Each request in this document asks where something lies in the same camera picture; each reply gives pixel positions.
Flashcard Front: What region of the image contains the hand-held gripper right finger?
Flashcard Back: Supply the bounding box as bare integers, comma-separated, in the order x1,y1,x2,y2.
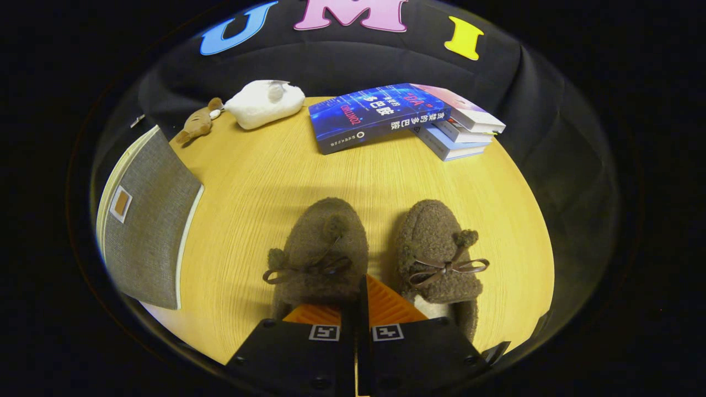
359,274,490,397

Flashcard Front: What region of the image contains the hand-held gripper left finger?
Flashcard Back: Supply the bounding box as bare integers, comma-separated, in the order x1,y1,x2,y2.
225,301,359,397

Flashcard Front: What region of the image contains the brown fuzzy shoe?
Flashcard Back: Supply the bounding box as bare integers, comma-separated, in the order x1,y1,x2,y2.
396,200,490,342
262,197,369,320

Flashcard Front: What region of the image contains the grey fabric storage box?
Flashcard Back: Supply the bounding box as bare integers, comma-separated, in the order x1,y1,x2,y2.
97,126,205,310

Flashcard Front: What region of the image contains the light blue book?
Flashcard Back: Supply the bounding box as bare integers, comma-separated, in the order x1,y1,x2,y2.
411,126,489,162

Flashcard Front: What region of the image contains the dark blue book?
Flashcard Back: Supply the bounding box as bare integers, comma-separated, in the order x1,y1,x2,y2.
308,83,452,155

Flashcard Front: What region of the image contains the white book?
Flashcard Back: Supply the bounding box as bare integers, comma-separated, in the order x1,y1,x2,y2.
433,117,493,145

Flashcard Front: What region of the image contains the pink cover book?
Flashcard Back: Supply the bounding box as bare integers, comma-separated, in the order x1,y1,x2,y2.
411,84,506,135

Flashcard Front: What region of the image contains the white plush toy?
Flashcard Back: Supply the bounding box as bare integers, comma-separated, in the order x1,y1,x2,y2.
223,80,306,131

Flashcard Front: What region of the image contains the brown plush toy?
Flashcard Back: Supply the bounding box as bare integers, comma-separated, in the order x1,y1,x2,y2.
175,98,224,147

